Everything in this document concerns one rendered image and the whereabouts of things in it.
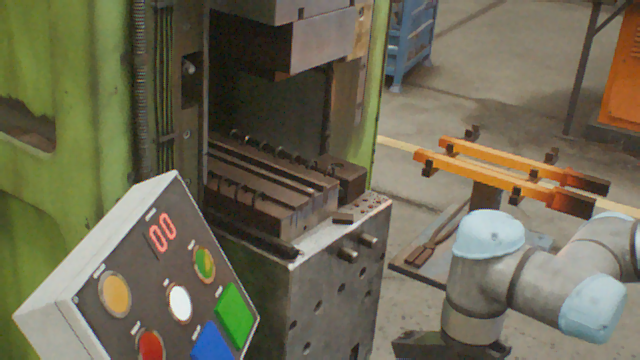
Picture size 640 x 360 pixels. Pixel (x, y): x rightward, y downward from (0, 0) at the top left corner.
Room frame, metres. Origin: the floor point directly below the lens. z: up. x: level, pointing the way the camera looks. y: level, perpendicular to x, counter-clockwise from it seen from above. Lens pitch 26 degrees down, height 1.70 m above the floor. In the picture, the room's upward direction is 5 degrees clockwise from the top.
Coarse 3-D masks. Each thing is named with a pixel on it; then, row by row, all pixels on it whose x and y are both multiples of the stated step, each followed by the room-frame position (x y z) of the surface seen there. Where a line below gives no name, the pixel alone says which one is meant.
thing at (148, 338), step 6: (144, 336) 0.72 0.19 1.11; (150, 336) 0.73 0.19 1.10; (156, 336) 0.74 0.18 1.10; (144, 342) 0.71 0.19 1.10; (150, 342) 0.72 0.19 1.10; (156, 342) 0.73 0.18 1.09; (144, 348) 0.71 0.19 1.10; (150, 348) 0.72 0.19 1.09; (156, 348) 0.72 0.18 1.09; (144, 354) 0.70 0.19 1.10; (150, 354) 0.71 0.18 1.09; (156, 354) 0.72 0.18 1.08; (162, 354) 0.73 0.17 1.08
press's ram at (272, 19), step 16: (224, 0) 1.28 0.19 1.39; (240, 0) 1.26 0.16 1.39; (256, 0) 1.24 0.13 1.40; (272, 0) 1.22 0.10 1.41; (288, 0) 1.24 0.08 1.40; (304, 0) 1.28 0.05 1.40; (320, 0) 1.32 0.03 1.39; (336, 0) 1.36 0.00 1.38; (352, 0) 1.42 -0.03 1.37; (368, 0) 1.46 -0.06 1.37; (240, 16) 1.26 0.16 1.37; (256, 16) 1.24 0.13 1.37; (272, 16) 1.22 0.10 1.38; (288, 16) 1.25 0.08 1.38; (304, 16) 1.29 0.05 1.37
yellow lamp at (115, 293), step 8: (112, 280) 0.73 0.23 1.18; (120, 280) 0.74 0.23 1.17; (104, 288) 0.71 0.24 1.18; (112, 288) 0.72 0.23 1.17; (120, 288) 0.73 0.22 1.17; (104, 296) 0.71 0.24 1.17; (112, 296) 0.72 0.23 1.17; (120, 296) 0.73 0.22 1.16; (112, 304) 0.71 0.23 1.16; (120, 304) 0.72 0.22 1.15; (120, 312) 0.71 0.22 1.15
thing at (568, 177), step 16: (464, 144) 1.68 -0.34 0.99; (496, 160) 1.63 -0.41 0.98; (512, 160) 1.62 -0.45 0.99; (528, 160) 1.62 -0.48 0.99; (544, 176) 1.58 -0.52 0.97; (560, 176) 1.56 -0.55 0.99; (576, 176) 1.55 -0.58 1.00; (592, 176) 1.55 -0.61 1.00; (592, 192) 1.53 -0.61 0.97; (608, 192) 1.52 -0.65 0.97
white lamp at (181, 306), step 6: (174, 288) 0.82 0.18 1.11; (180, 288) 0.84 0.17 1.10; (174, 294) 0.82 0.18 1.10; (180, 294) 0.83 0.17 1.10; (174, 300) 0.81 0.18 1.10; (180, 300) 0.82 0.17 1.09; (186, 300) 0.83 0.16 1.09; (174, 306) 0.80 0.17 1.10; (180, 306) 0.81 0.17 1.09; (186, 306) 0.82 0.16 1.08; (174, 312) 0.80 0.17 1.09; (180, 312) 0.80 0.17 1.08; (186, 312) 0.82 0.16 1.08; (180, 318) 0.80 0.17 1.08
